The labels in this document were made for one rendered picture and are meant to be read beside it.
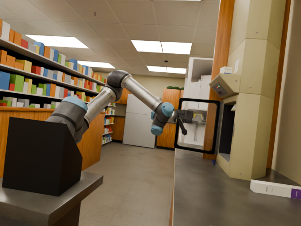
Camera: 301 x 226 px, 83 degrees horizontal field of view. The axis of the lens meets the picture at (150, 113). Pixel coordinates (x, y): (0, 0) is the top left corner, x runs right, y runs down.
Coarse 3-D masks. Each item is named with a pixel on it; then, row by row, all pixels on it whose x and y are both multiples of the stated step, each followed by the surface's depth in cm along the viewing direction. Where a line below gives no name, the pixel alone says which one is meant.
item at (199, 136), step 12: (192, 108) 131; (204, 108) 128; (216, 108) 126; (204, 120) 128; (180, 132) 134; (192, 132) 131; (204, 132) 128; (180, 144) 133; (192, 144) 130; (204, 144) 128
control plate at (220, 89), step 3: (216, 84) 111; (219, 84) 106; (213, 87) 122; (216, 87) 116; (219, 87) 110; (222, 87) 106; (216, 90) 120; (219, 90) 114; (222, 90) 109; (222, 93) 114; (225, 93) 108
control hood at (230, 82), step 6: (216, 78) 104; (222, 78) 96; (228, 78) 95; (234, 78) 95; (240, 78) 95; (210, 84) 123; (222, 84) 102; (228, 84) 95; (234, 84) 95; (228, 90) 100; (234, 90) 95; (222, 96) 119
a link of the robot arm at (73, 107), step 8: (72, 96) 77; (64, 104) 72; (72, 104) 73; (80, 104) 76; (56, 112) 69; (64, 112) 70; (72, 112) 71; (80, 112) 75; (80, 120) 75; (80, 128) 81
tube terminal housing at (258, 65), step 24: (240, 48) 101; (264, 48) 93; (240, 72) 96; (264, 72) 93; (240, 96) 94; (264, 96) 96; (240, 120) 94; (264, 120) 98; (240, 144) 94; (264, 144) 100; (240, 168) 94; (264, 168) 103
